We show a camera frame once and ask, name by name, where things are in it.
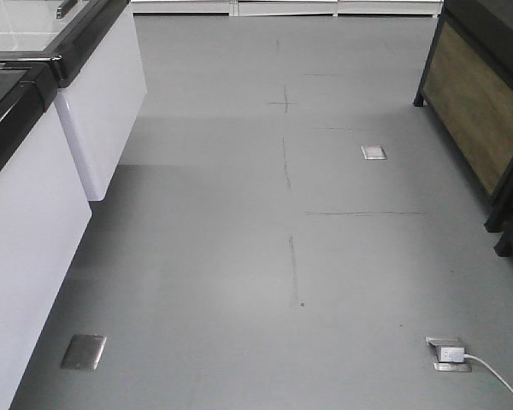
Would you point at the far steel floor plate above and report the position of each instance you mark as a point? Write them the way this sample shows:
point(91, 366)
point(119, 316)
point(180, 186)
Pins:
point(373, 153)

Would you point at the far white chest freezer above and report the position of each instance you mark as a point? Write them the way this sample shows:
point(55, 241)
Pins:
point(92, 50)

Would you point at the white chest freezer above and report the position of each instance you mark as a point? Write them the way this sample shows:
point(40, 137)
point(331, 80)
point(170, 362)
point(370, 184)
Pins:
point(92, 50)
point(43, 214)

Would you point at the near white chest freezer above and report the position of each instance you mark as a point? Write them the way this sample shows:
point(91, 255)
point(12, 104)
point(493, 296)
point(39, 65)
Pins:
point(43, 214)

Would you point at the closed steel floor socket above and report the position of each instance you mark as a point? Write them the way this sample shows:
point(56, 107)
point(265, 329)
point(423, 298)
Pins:
point(84, 352)

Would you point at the white store shelving unit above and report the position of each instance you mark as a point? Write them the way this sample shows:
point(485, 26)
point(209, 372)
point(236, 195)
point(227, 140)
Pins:
point(242, 8)

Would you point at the white power adapter plug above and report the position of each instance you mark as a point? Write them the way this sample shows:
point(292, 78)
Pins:
point(451, 354)

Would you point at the open steel floor socket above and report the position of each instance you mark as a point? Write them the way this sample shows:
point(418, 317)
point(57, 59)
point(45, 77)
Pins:
point(433, 342)

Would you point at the wooden black-framed produce stand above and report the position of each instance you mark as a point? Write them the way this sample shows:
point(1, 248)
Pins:
point(468, 82)

